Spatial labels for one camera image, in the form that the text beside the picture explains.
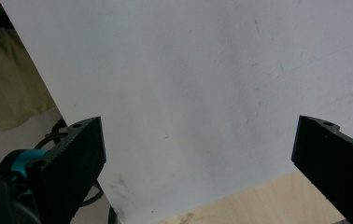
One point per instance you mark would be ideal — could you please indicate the olive curtain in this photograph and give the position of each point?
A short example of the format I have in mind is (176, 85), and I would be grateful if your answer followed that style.
(6, 77)

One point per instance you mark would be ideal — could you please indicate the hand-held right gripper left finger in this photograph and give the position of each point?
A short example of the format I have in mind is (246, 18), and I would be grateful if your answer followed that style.
(72, 161)

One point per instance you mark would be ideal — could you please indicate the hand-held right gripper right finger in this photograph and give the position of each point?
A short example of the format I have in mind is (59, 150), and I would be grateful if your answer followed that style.
(336, 168)

